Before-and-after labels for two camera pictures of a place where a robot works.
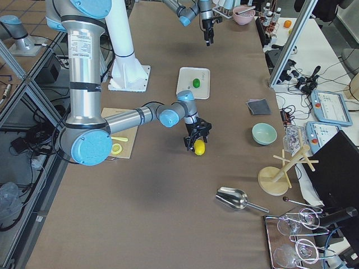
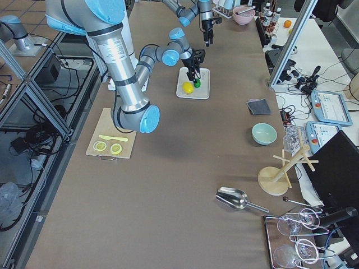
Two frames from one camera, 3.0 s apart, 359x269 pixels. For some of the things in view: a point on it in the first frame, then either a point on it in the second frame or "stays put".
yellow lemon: [199, 147] → [188, 87]
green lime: [196, 83] stays put
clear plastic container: [294, 139] stays put
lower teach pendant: [318, 133] stays put
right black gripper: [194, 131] → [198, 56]
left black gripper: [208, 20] stays put
